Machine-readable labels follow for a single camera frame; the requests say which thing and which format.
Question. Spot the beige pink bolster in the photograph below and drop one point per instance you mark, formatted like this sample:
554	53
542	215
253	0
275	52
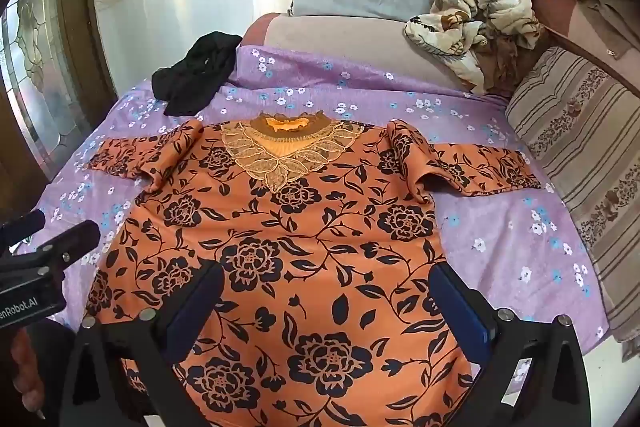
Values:
340	42

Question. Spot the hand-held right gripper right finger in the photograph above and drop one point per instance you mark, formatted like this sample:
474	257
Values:
457	307

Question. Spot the purple floral bedsheet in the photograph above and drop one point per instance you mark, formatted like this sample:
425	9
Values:
500	227

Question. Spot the beige striped pillow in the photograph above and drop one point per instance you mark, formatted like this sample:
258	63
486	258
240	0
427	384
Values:
580	142

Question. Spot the black cloth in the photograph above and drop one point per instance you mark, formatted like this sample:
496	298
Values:
200	67

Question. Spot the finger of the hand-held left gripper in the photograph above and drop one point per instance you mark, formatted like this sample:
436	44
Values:
20	227
70	239

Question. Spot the cream floral crumpled cloth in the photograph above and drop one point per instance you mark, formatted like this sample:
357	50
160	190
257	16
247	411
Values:
480	22

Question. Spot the wooden door frame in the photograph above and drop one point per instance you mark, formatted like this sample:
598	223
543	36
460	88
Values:
82	7

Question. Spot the person's left hand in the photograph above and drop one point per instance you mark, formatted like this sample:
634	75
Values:
27	377

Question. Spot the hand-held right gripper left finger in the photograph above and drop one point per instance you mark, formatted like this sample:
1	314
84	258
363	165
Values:
194	307

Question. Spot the stained glass door panel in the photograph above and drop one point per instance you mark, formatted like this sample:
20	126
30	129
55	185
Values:
35	57

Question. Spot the orange black floral blouse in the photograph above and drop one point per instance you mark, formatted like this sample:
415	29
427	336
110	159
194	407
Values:
310	232

